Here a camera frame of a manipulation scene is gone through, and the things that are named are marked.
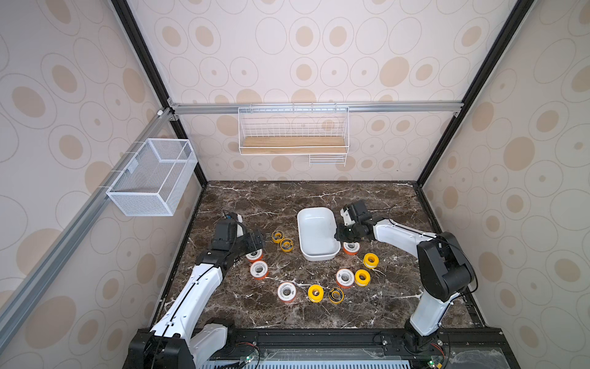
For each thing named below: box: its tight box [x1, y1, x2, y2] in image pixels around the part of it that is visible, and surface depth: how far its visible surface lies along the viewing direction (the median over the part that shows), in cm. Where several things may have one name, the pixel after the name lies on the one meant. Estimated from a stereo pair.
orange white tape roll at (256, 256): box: [245, 248, 265, 264], surface depth 94 cm
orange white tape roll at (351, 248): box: [342, 241, 361, 256], surface depth 96 cm
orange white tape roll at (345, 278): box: [335, 268, 355, 290], surface depth 87 cm
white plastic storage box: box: [296, 206, 342, 262], surface depth 101 cm
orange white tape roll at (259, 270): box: [249, 260, 269, 281], surface depth 90 cm
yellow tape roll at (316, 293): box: [307, 283, 325, 303], surface depth 85 cm
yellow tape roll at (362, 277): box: [354, 269, 372, 287], surface depth 88 cm
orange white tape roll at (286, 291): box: [276, 281, 297, 303], surface depth 85 cm
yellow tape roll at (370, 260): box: [362, 252, 379, 270], surface depth 92 cm
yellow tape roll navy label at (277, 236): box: [271, 229, 285, 244], surface depth 101 cm
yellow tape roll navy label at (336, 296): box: [328, 287, 345, 305], surface depth 84 cm
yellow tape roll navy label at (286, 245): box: [279, 238, 295, 253], surface depth 98 cm
